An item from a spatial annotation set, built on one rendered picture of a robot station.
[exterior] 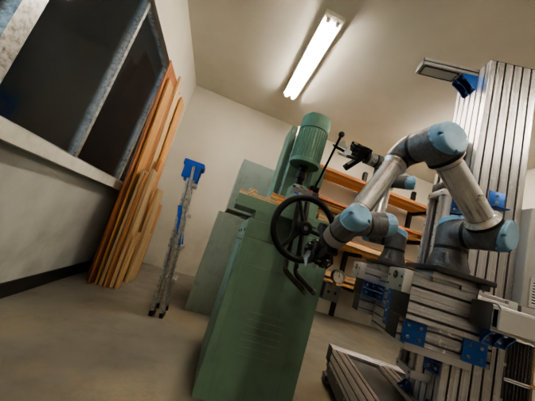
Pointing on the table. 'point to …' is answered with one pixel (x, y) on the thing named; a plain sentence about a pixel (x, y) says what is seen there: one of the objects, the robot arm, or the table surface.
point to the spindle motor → (310, 141)
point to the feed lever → (326, 164)
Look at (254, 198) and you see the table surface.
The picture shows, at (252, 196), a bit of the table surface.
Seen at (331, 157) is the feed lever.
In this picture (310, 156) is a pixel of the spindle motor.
